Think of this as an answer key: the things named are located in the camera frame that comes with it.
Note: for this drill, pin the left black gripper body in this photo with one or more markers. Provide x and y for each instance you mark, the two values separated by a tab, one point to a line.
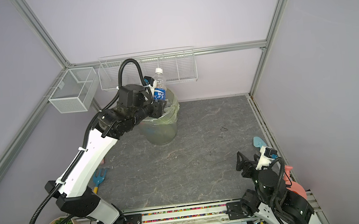
155	110

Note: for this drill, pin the light blue trowel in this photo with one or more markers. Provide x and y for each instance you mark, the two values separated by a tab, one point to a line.
258	142

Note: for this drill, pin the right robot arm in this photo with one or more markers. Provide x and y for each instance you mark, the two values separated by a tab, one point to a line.
270	200

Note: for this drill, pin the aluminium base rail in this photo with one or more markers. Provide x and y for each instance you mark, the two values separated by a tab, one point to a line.
211	212

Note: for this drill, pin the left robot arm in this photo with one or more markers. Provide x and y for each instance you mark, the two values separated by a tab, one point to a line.
71	190

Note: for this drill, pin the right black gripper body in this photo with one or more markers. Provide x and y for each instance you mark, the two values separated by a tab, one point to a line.
252	172

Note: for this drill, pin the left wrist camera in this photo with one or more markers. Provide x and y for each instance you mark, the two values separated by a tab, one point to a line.
150	83

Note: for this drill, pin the blue yellow garden fork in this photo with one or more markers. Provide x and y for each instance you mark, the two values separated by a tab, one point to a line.
98	178

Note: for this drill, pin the green mesh trash bin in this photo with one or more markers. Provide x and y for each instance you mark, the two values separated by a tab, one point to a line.
163	130

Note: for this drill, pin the blue label bottle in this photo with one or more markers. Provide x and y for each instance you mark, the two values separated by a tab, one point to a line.
160	87

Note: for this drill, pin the pink watering can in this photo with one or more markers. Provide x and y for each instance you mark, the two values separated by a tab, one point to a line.
293	185

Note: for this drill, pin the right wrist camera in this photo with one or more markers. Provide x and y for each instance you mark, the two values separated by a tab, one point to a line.
266	157

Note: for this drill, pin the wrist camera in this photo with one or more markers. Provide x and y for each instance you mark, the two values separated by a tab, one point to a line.
150	83
266	157

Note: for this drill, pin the long white wire shelf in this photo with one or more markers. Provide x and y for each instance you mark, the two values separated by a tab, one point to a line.
178	64

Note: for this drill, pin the small white mesh basket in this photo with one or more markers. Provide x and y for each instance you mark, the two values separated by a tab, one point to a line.
75	90

